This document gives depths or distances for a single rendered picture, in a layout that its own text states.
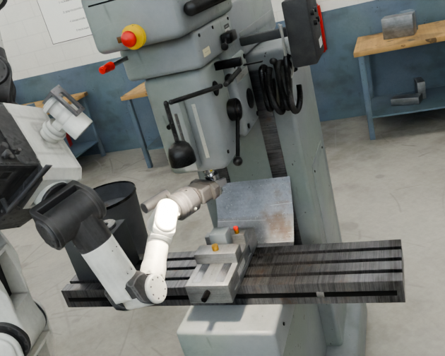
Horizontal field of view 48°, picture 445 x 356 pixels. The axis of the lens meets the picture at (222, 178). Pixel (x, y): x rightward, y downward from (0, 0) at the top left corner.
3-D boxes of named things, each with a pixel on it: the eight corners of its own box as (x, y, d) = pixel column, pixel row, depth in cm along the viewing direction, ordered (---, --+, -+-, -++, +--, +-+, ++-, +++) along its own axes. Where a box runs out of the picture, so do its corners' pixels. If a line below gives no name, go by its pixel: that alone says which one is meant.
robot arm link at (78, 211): (80, 261, 119) (47, 215, 115) (66, 260, 126) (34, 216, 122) (117, 232, 125) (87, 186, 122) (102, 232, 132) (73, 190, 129)
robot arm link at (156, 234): (180, 200, 149) (174, 240, 141) (171, 215, 156) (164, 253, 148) (159, 195, 148) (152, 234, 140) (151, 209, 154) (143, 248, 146)
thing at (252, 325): (283, 363, 157) (275, 333, 153) (183, 360, 170) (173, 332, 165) (306, 269, 200) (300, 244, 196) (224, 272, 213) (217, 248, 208)
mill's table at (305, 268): (405, 303, 151) (402, 281, 148) (68, 307, 195) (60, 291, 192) (403, 258, 171) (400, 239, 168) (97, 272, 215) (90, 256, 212)
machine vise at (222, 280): (233, 303, 158) (224, 274, 154) (190, 304, 164) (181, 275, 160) (258, 243, 188) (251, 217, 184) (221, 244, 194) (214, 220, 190)
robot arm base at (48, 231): (63, 262, 122) (55, 235, 114) (30, 233, 127) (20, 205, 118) (109, 225, 130) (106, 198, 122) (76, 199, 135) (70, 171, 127)
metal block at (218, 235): (229, 249, 172) (224, 234, 170) (212, 250, 174) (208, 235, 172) (233, 241, 177) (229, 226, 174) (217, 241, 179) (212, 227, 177)
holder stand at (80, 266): (127, 277, 189) (110, 232, 181) (78, 280, 196) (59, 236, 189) (140, 259, 199) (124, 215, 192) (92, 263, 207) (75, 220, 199)
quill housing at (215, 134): (229, 170, 151) (202, 66, 139) (169, 177, 159) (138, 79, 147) (245, 146, 167) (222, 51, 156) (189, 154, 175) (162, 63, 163)
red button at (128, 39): (136, 46, 123) (131, 30, 121) (122, 49, 124) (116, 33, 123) (142, 44, 126) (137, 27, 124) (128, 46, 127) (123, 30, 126)
